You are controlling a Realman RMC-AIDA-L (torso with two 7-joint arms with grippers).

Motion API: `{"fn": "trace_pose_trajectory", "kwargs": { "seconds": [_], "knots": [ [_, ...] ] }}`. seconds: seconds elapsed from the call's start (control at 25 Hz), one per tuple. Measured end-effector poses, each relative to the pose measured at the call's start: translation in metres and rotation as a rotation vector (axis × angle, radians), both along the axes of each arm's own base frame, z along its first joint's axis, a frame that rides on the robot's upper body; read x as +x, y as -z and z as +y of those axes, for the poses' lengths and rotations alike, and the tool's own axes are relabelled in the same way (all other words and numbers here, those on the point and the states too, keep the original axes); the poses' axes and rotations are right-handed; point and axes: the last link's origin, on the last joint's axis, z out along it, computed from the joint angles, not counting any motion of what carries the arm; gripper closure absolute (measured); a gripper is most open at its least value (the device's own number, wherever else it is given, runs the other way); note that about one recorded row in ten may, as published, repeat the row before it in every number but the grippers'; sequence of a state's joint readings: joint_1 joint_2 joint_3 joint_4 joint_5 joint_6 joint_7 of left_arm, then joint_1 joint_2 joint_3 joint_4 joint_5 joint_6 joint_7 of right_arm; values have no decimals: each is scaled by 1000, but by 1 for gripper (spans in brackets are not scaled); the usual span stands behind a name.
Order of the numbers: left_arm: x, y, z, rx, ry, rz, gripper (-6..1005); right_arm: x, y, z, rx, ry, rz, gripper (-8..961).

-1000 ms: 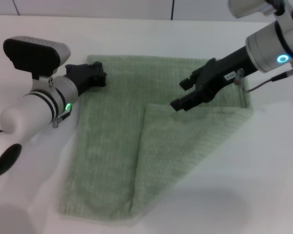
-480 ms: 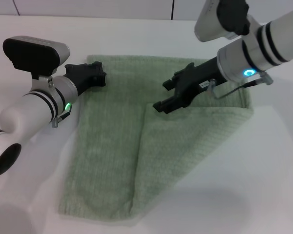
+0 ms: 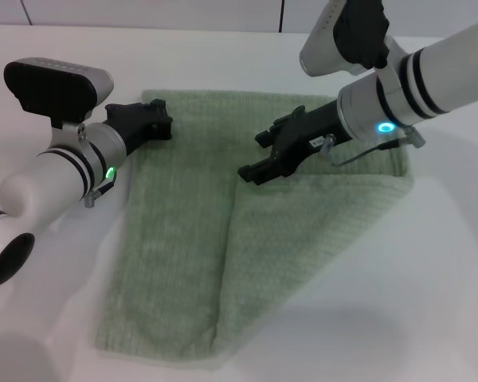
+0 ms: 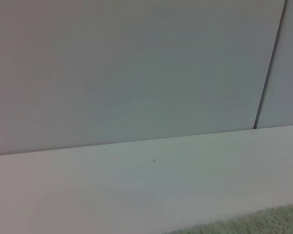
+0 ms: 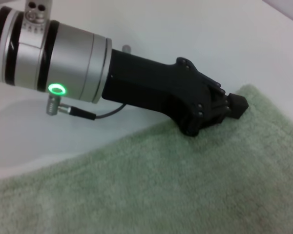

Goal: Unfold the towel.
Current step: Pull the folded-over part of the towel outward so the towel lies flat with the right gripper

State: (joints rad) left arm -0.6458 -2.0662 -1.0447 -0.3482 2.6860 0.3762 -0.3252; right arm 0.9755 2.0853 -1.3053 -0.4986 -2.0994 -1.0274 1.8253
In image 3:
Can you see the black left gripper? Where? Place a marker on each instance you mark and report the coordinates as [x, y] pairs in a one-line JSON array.
[[133, 124]]

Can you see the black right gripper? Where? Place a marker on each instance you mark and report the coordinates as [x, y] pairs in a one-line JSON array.
[[310, 129]]

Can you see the green terry towel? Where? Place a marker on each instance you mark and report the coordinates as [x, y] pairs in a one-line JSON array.
[[175, 231]]

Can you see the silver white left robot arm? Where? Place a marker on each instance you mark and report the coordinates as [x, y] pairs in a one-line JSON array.
[[40, 187]]

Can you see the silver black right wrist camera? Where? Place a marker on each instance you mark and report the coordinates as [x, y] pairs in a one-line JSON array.
[[322, 51]]

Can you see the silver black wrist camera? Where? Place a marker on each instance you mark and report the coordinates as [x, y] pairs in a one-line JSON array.
[[48, 89], [322, 51]]

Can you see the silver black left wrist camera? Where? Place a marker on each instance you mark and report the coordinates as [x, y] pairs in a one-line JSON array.
[[48, 89]]

